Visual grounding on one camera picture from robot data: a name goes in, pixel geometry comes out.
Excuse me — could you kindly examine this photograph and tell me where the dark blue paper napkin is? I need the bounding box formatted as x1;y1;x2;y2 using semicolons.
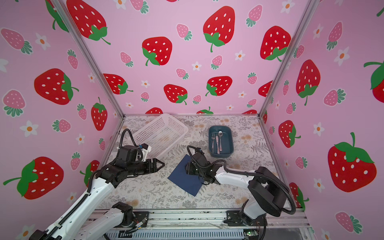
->
168;155;203;197

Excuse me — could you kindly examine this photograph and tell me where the teal plastic tray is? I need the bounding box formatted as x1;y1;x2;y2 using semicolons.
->
209;126;234;158

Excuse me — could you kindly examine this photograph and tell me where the white perforated plastic basket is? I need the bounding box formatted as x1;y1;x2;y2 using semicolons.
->
133;114;189;160

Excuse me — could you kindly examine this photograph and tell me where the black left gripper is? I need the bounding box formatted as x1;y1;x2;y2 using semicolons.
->
127;157;166;177

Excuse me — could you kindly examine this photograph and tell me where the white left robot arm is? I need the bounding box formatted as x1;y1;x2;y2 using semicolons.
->
30;159;165;240

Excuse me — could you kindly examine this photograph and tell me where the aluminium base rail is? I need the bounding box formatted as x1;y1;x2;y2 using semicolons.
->
100;209;316;240

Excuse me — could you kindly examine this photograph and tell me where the black corrugated right cable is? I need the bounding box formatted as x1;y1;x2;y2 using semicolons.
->
186;145;297;216

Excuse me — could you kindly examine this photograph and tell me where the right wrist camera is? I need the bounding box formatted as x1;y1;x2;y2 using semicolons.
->
192;151;209;167

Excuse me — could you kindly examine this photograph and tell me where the silver fork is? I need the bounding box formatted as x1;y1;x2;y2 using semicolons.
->
211;133;216;153

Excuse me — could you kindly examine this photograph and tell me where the silver spoon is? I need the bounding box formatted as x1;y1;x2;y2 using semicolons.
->
218;131;223;152

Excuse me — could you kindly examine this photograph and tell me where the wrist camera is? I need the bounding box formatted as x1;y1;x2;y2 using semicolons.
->
139;144;152;160
192;151;209;167

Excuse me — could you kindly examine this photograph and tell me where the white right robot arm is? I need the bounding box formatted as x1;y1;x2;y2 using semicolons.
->
185;160;296;226

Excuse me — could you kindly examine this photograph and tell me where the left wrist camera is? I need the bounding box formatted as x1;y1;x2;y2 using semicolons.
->
139;144;152;160

